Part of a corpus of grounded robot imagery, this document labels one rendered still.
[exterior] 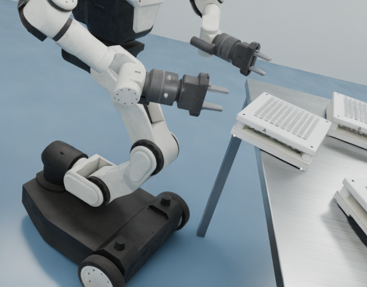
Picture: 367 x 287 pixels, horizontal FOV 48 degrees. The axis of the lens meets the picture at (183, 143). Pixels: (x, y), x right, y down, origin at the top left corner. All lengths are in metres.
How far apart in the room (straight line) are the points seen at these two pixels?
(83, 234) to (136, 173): 0.38
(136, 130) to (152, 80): 0.49
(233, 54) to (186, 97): 0.46
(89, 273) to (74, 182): 0.37
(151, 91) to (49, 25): 0.28
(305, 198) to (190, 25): 3.63
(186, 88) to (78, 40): 0.29
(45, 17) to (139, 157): 0.68
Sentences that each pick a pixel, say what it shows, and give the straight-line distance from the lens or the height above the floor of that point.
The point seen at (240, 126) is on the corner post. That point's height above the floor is 0.89.
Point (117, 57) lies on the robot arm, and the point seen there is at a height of 1.04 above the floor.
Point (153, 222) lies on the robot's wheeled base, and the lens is 1.83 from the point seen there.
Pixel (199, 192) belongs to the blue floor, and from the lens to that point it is 2.38.
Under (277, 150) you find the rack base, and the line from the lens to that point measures 1.21.
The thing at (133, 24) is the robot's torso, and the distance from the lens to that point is 1.39.
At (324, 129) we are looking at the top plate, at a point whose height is 0.93.
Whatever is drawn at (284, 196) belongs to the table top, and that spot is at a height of 0.86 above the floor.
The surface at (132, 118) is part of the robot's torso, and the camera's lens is 1.51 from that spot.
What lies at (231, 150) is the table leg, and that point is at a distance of 1.80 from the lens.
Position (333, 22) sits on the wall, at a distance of 4.85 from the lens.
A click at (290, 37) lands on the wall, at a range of 4.76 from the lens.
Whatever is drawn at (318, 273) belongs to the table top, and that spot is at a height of 0.86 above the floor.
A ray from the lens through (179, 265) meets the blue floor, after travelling 1.96.
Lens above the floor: 1.45
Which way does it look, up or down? 32 degrees down
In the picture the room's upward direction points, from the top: 17 degrees clockwise
